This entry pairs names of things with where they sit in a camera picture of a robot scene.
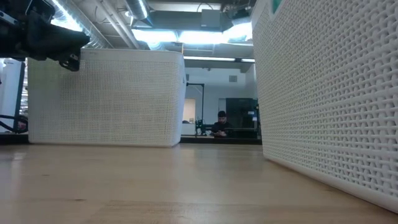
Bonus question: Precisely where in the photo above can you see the black metal stand frame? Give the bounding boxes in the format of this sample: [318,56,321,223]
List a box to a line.
[185,82,206,136]

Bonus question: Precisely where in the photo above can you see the ceiling strip light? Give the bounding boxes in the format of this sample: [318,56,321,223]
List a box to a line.
[183,55,256,63]

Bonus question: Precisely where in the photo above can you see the grey ceiling box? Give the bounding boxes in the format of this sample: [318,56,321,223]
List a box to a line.
[200,9,225,30]

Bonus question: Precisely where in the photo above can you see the green machine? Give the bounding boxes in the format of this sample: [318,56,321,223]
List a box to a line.
[195,119,215,137]

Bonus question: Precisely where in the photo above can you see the bright ceiling light panel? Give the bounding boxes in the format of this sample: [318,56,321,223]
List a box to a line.
[132,23,253,44]

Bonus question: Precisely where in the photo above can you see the white perforated plastic basket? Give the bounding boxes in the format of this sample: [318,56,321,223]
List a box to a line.
[250,0,398,214]
[27,48,187,147]

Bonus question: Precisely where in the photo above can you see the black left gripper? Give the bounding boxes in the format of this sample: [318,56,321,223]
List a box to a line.
[0,12,91,72]

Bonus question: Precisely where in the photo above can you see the silver ceiling duct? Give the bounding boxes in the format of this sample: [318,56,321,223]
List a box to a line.
[49,0,113,49]

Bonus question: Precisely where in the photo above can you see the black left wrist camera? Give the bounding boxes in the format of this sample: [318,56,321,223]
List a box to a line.
[24,0,57,19]

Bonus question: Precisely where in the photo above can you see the black cabinet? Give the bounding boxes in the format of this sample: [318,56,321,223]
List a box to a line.
[225,98,261,139]

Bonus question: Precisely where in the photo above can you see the person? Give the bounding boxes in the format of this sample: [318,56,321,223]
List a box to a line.
[211,110,234,138]

